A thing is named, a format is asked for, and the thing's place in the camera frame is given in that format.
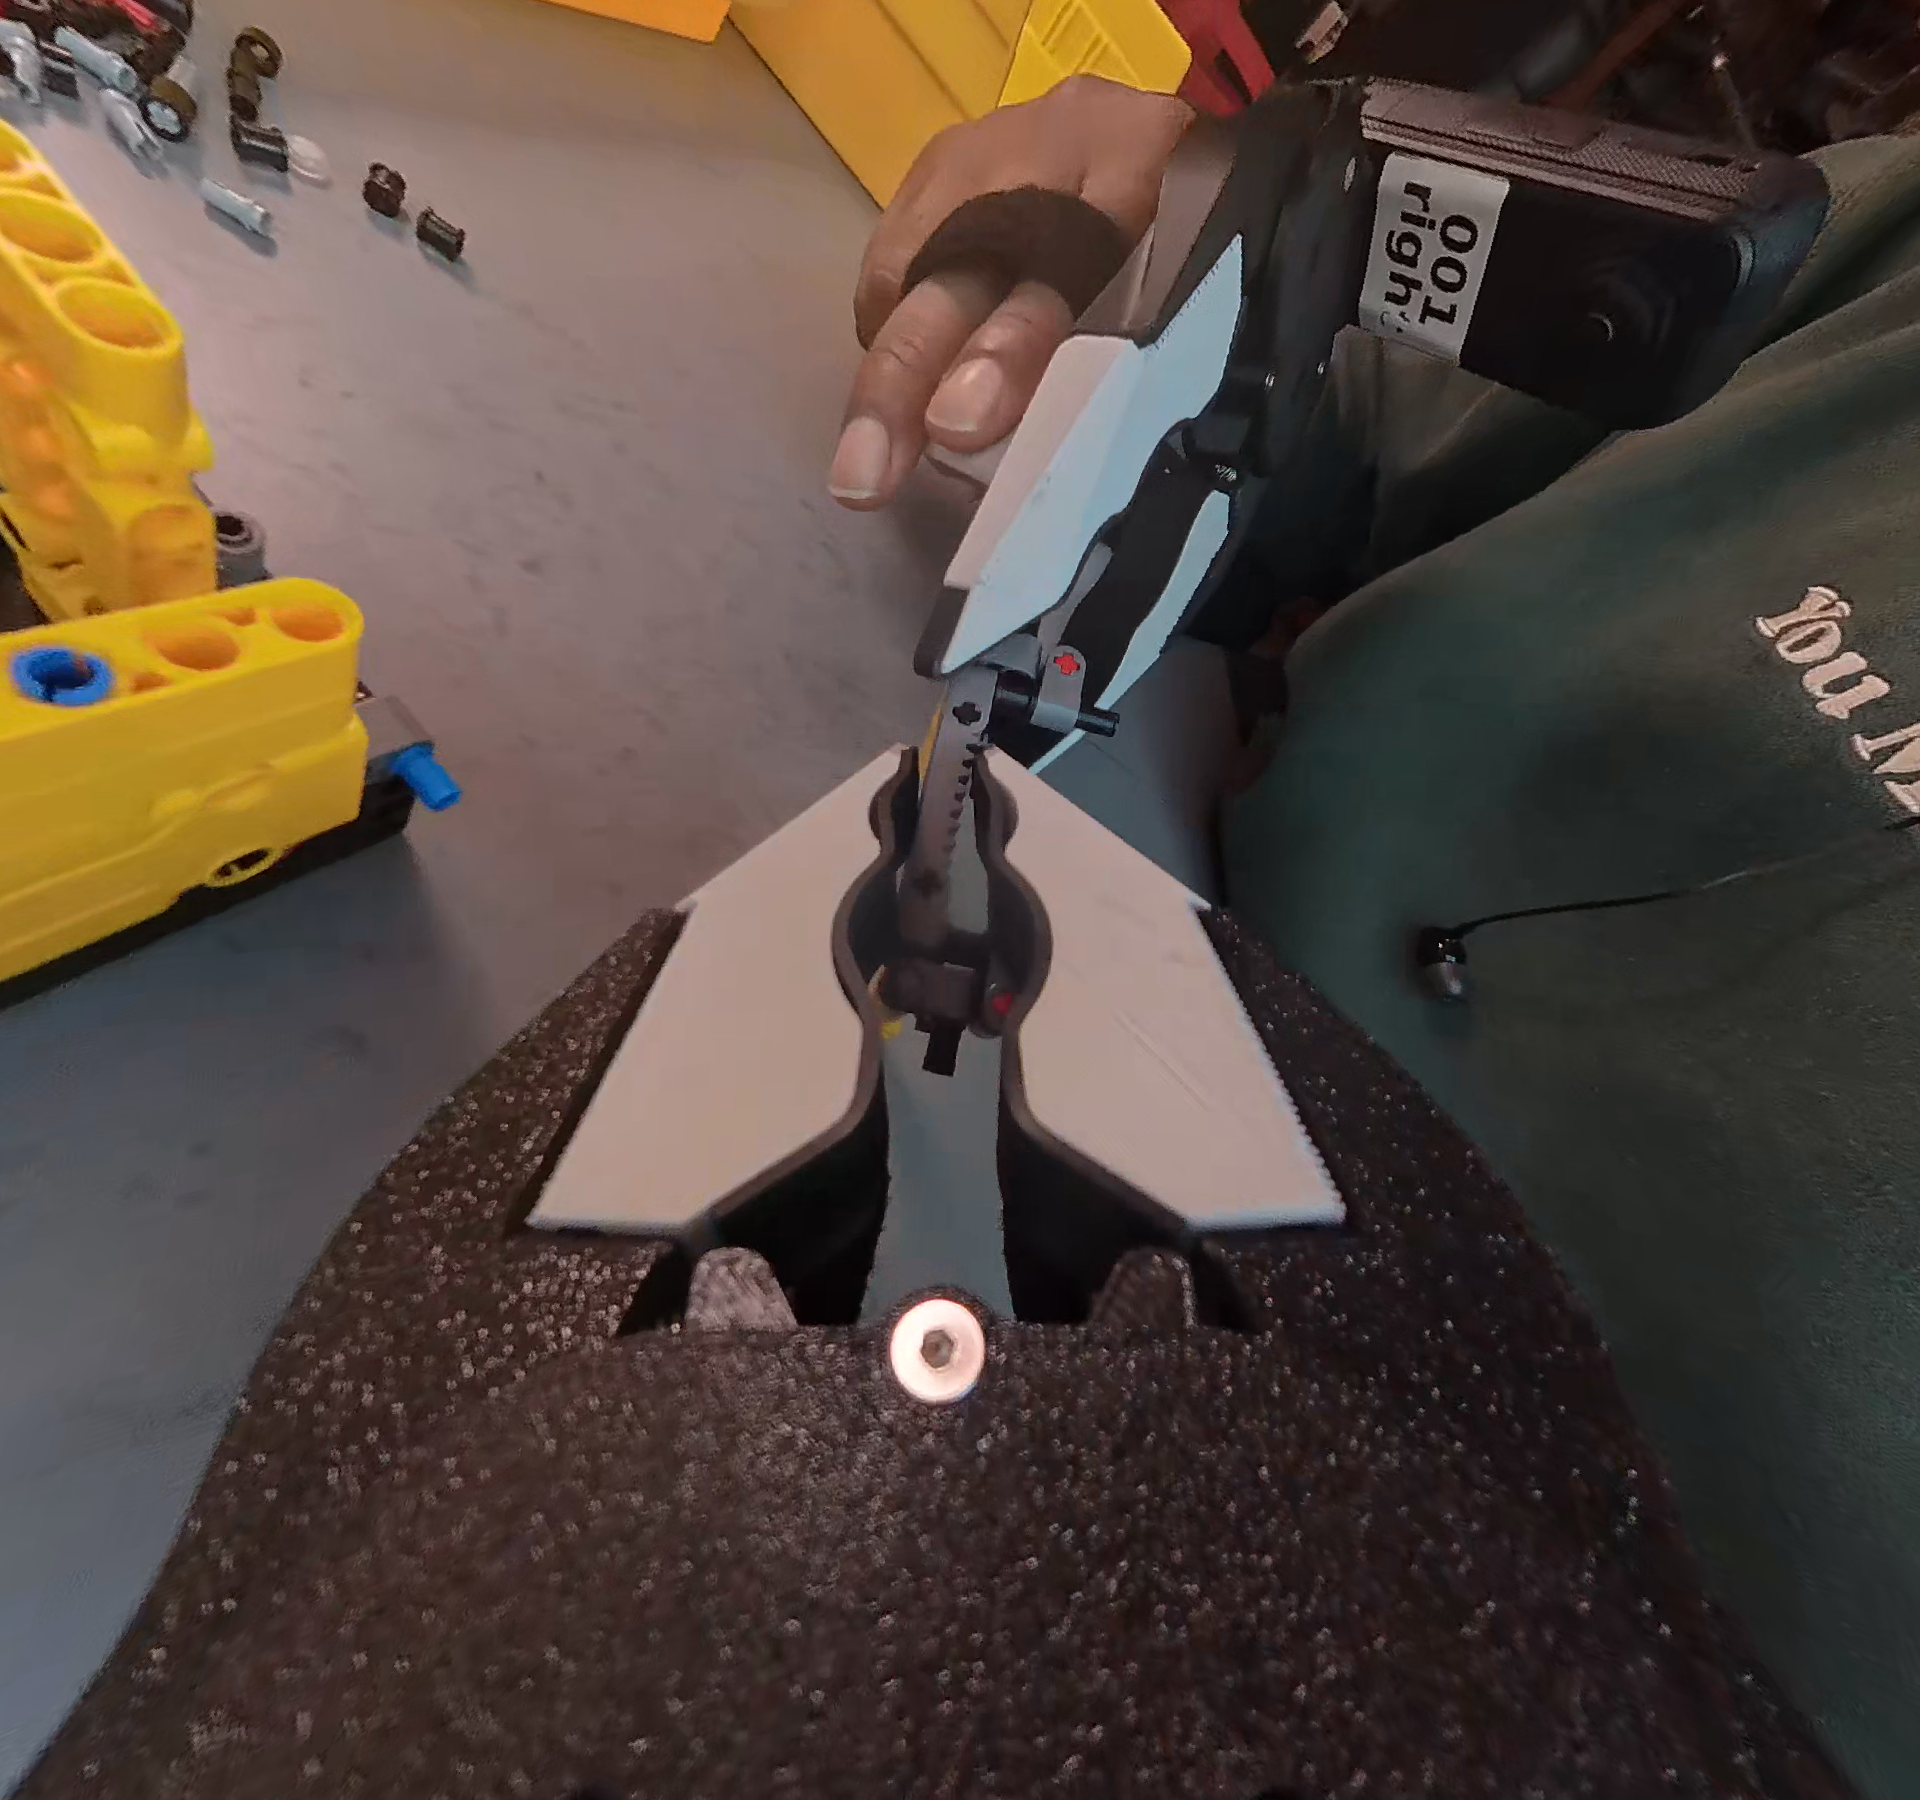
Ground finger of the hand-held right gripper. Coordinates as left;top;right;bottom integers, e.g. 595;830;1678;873
913;236;1252;679
1036;480;1242;767

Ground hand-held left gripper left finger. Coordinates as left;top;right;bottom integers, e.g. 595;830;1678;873
528;744;916;1298

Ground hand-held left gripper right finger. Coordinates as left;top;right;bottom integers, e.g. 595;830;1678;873
975;746;1350;1298

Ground yellow lego blade with connector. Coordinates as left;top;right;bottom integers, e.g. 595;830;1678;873
942;634;1121;773

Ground grey grille yellow lego assembly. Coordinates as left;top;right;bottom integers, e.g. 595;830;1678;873
875;697;1025;1078

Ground yellow black lego robot model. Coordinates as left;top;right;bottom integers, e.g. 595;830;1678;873
0;120;463;991

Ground person's right hand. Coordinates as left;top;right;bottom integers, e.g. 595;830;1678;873
827;72;1206;511

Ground person's green sweater torso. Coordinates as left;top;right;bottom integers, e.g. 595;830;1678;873
1212;127;1920;1800

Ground black earbud on cord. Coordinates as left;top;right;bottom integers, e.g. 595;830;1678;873
1417;839;1920;1003

